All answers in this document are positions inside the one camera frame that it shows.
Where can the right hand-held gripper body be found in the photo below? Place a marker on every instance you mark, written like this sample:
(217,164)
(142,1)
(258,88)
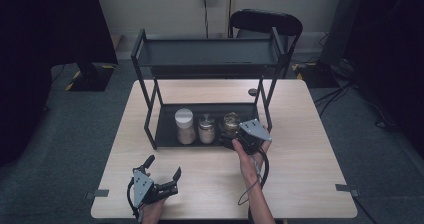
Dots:
(253,132)

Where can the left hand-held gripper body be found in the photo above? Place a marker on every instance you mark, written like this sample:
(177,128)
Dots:
(143,188)

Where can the clear-lidded brown spice jar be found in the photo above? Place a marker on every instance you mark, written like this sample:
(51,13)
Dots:
(231,120)

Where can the silver-lidded glass jar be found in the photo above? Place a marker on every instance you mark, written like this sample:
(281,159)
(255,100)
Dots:
(206,132)

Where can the white-lidded spice jar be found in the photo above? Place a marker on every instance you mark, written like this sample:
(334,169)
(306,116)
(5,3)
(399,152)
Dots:
(184,124)

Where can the black metal two-tier rack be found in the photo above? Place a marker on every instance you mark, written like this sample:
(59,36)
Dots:
(208,55)

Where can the person's left hand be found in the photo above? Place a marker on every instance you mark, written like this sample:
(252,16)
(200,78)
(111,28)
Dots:
(152,212)

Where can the person's right hand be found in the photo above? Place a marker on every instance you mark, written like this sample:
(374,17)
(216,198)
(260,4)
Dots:
(248,165)

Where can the round dark table grommet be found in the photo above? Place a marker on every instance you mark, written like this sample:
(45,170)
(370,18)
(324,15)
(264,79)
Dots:
(253,92)

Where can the black stand base yellow stripes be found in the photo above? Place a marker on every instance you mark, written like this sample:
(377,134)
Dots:
(316,75)
(91,79)

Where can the black chair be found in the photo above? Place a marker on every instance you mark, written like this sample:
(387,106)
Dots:
(266,21)

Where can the dark grey stand column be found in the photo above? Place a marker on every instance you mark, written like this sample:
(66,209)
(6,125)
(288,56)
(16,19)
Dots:
(341,24)

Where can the dark curtain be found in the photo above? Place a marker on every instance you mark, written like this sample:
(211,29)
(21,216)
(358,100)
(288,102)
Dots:
(40,50)
(393,50)

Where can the grey table edge bracket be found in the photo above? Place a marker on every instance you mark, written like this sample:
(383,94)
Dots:
(345,188)
(100,193)

